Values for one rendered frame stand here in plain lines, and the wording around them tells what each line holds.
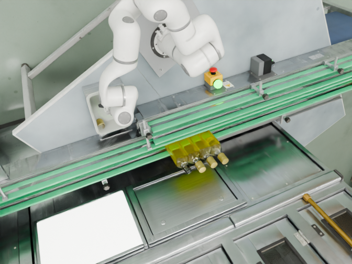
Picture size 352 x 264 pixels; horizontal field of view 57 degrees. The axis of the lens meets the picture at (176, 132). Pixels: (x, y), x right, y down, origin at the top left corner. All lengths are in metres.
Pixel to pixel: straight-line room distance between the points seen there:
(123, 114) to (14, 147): 1.06
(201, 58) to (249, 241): 0.76
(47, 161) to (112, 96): 0.55
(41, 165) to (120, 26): 0.80
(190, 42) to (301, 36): 0.95
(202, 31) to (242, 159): 0.80
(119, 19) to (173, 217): 0.84
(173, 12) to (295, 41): 1.04
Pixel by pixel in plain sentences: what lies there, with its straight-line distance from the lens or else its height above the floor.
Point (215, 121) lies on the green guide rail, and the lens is 1.59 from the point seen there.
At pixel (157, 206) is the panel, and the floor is 1.16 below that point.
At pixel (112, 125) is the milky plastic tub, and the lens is 1.55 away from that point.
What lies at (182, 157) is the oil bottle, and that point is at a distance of 1.46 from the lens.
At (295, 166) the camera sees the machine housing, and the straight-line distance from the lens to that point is 1.72.
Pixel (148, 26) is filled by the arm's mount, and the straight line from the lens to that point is 1.43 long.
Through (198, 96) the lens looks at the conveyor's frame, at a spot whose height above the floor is 0.84.
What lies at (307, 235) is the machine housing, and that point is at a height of 1.55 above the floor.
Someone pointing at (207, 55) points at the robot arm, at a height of 1.09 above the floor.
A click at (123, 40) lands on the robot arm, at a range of 1.05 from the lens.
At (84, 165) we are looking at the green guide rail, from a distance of 1.53.
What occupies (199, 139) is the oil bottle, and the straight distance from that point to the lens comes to 1.54.
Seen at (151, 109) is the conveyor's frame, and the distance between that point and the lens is 1.55.
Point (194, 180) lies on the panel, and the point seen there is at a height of 1.09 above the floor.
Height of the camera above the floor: 2.06
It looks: 47 degrees down
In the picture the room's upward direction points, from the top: 145 degrees clockwise
